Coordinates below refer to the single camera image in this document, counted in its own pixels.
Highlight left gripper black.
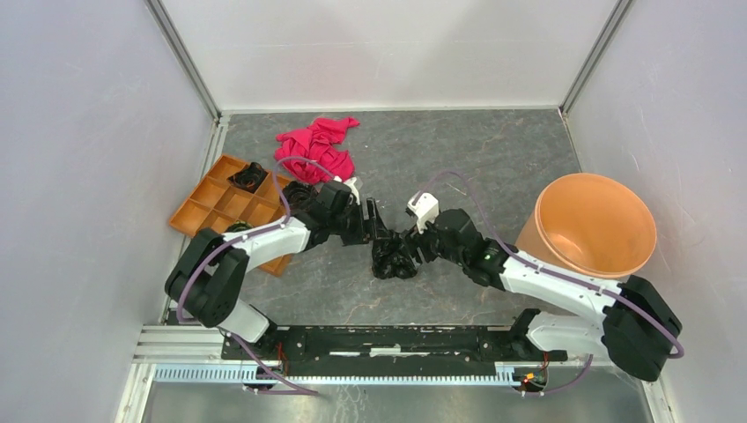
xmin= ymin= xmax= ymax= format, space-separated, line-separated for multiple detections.
xmin=329 ymin=197 xmax=391 ymax=247

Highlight black plastic trash bag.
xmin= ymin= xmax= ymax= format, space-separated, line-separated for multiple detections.
xmin=371 ymin=230 xmax=418 ymax=279

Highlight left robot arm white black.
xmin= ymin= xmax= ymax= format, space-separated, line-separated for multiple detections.
xmin=165 ymin=182 xmax=390 ymax=360

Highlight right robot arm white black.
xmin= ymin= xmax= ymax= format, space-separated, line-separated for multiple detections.
xmin=409 ymin=209 xmax=684 ymax=382

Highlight orange trash bin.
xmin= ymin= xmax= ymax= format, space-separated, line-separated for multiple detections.
xmin=515 ymin=173 xmax=657 ymax=279

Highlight black bag roll middle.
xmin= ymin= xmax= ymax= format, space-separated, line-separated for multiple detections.
xmin=282 ymin=181 xmax=318 ymax=212

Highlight black bag roll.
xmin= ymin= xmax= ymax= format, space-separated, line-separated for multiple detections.
xmin=226 ymin=162 xmax=269 ymax=194
xmin=282 ymin=181 xmax=318 ymax=212
xmin=225 ymin=220 xmax=254 ymax=233

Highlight crumpled red cloth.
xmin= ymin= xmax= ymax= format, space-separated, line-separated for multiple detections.
xmin=274 ymin=117 xmax=360 ymax=184

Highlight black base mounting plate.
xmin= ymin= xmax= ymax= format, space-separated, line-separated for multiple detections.
xmin=250 ymin=325 xmax=568 ymax=377

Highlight black bag roll back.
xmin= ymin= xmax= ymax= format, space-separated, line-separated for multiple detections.
xmin=226 ymin=162 xmax=269 ymax=194

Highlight black bag roll front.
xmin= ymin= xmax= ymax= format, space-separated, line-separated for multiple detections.
xmin=225 ymin=220 xmax=254 ymax=233

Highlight orange compartment tray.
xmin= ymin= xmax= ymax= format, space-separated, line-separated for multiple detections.
xmin=168 ymin=153 xmax=316 ymax=278

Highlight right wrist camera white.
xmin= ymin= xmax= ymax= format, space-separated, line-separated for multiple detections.
xmin=406 ymin=192 xmax=440 ymax=234

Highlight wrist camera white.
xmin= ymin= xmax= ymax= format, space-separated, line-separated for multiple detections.
xmin=343 ymin=176 xmax=362 ymax=205
xmin=406 ymin=192 xmax=440 ymax=234

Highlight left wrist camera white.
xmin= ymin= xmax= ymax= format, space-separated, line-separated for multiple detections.
xmin=343 ymin=176 xmax=362 ymax=205

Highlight white slotted cable duct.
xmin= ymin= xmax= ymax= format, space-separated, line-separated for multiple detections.
xmin=153 ymin=364 xmax=520 ymax=388

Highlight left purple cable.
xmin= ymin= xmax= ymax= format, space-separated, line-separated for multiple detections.
xmin=174 ymin=156 xmax=340 ymax=326

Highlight aluminium frame rail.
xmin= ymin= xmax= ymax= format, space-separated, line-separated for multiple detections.
xmin=132 ymin=325 xmax=225 ymax=364

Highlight left aluminium corner post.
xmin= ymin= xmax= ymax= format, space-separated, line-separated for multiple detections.
xmin=144 ymin=0 xmax=222 ymax=122

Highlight aluminium corner post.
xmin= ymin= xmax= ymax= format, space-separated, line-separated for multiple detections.
xmin=558 ymin=0 xmax=634 ymax=120
xmin=144 ymin=0 xmax=222 ymax=122

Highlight right aluminium corner post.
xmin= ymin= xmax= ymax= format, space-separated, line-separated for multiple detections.
xmin=558 ymin=0 xmax=634 ymax=120

